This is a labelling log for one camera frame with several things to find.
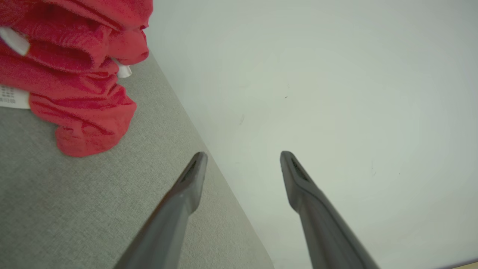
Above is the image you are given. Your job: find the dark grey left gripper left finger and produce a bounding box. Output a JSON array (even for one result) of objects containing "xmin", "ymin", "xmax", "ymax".
[{"xmin": 114, "ymin": 151, "xmax": 208, "ymax": 269}]

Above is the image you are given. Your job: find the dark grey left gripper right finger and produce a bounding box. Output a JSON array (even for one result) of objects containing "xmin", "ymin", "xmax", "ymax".
[{"xmin": 280, "ymin": 151, "xmax": 380, "ymax": 269}]

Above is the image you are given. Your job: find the red jersey with white sleeves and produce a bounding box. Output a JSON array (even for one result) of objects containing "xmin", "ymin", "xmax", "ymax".
[{"xmin": 0, "ymin": 0, "xmax": 154, "ymax": 157}]

